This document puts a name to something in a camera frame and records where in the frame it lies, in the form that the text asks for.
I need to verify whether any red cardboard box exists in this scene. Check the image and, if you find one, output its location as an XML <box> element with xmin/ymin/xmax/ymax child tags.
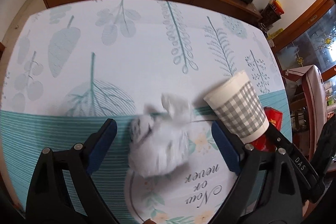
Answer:
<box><xmin>251</xmin><ymin>107</ymin><xmax>283</xmax><ymax>152</ymax></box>

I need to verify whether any grey checked paper cup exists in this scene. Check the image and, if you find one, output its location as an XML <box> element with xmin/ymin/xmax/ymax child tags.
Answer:
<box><xmin>204</xmin><ymin>71</ymin><xmax>269</xmax><ymax>144</ymax></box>

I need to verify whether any white tissue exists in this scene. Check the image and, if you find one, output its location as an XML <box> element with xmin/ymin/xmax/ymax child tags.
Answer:
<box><xmin>128</xmin><ymin>93</ymin><xmax>193</xmax><ymax>178</ymax></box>

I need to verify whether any pink fabric chair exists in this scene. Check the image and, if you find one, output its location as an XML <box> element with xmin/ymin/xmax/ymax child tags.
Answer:
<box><xmin>282</xmin><ymin>65</ymin><xmax>327</xmax><ymax>160</ymax></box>

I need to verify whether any leaf pattern tablecloth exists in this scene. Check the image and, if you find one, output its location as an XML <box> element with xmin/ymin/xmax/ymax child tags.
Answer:
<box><xmin>1</xmin><ymin>0</ymin><xmax>291</xmax><ymax>223</ymax></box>

